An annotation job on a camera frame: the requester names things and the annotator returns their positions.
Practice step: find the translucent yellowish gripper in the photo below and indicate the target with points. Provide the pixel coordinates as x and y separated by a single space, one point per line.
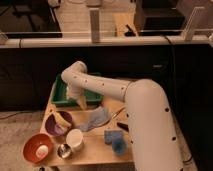
81 101

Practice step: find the yellow banana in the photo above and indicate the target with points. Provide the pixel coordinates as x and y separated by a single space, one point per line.
60 120

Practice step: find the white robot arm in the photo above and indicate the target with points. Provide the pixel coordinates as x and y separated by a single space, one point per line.
151 126

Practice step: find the white paper cup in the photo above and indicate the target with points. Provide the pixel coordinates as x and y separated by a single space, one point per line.
74 139

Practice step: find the small steel cup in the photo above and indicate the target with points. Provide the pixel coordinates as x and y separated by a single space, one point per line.
64 151

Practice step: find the blue plastic cup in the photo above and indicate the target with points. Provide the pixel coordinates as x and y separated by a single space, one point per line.
119 146

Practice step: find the wooden board table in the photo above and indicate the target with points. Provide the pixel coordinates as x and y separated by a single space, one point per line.
94 150

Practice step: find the light blue cloth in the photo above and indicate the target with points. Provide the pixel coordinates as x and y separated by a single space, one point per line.
99 117

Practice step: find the green plastic tray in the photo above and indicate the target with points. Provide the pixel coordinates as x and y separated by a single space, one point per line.
59 99

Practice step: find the metal spoon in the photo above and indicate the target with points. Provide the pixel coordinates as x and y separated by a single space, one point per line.
117 113

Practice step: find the purple bowl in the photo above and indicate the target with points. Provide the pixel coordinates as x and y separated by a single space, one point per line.
53 128

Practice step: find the blue sponge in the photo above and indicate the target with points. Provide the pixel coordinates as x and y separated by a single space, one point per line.
111 135

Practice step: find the white egg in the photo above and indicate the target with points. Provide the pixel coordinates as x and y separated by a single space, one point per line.
42 151

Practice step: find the orange bowl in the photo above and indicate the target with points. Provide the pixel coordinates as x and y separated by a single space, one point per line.
30 147

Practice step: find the black tool on shelf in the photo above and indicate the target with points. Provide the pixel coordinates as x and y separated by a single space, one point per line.
129 31

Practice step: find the black box on shelf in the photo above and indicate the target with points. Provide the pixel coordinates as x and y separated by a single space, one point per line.
157 15

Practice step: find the grey metal post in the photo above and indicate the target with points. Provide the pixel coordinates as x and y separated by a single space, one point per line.
192 23
95 26

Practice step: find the right grey metal post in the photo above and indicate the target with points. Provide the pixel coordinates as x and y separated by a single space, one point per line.
192 23

